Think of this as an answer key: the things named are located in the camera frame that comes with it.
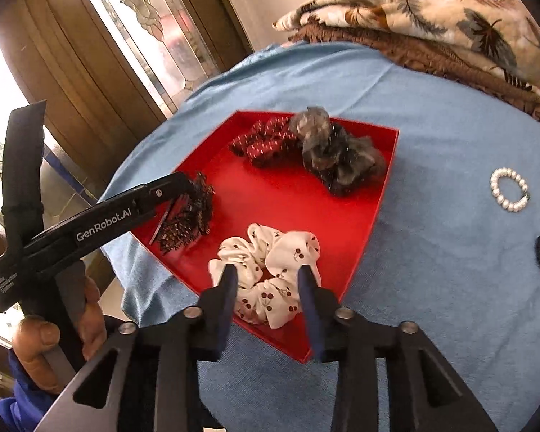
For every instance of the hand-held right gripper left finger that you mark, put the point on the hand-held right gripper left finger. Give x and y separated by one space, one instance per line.
227 299

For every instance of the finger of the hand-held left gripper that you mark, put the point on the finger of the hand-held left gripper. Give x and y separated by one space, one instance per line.
164 225
166 186

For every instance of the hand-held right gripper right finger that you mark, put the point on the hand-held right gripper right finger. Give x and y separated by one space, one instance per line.
307 299

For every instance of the dark beaded hair clip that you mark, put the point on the dark beaded hair clip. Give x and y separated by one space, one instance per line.
193 216

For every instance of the white cherry print scrunchie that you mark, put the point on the white cherry print scrunchie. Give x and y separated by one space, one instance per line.
270 261

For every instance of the red tray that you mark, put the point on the red tray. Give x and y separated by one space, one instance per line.
274 198

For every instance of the person's left forearm blue sleeve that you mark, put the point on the person's left forearm blue sleeve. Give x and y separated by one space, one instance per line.
22 405

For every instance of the person's left hand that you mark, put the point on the person's left hand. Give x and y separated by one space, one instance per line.
36 346

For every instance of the red dotted scrunchie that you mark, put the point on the red dotted scrunchie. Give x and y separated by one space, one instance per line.
263 141

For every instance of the blue bed sheet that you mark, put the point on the blue bed sheet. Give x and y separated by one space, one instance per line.
432 279

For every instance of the grey sheer scrunchie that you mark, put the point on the grey sheer scrunchie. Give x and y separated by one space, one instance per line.
337 153

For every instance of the wooden stained glass door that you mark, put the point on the wooden stained glass door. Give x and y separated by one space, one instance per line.
72 63

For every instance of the brown ruffled blanket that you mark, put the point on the brown ruffled blanket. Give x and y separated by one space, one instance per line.
432 60

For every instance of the leaf print blanket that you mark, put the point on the leaf print blanket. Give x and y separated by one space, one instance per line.
432 4

